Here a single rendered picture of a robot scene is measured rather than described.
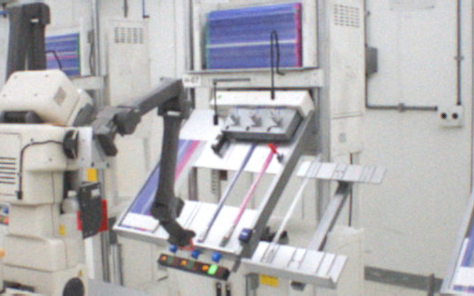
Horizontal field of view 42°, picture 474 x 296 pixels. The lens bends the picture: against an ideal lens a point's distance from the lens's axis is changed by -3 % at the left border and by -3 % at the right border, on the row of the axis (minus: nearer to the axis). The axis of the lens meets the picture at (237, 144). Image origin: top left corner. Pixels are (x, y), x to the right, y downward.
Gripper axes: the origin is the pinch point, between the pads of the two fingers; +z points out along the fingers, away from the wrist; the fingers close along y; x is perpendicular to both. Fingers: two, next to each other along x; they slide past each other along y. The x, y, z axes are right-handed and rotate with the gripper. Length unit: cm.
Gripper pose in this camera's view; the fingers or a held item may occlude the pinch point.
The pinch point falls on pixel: (192, 248)
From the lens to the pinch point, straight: 243.8
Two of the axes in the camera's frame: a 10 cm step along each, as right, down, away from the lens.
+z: 4.5, 6.5, 6.2
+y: -7.8, -0.6, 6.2
